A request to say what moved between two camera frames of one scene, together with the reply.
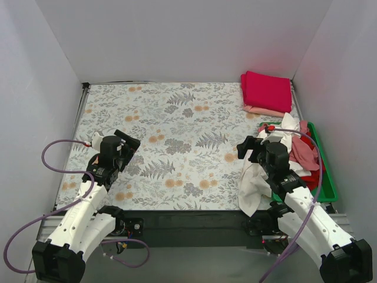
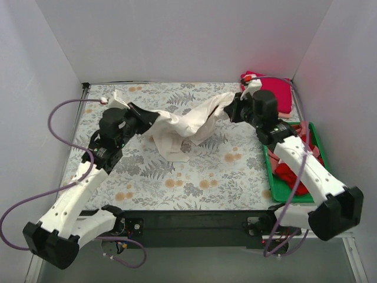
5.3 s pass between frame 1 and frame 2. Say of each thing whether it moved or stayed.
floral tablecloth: stayed
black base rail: stayed
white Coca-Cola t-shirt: moved
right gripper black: moved
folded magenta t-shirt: stayed
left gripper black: moved
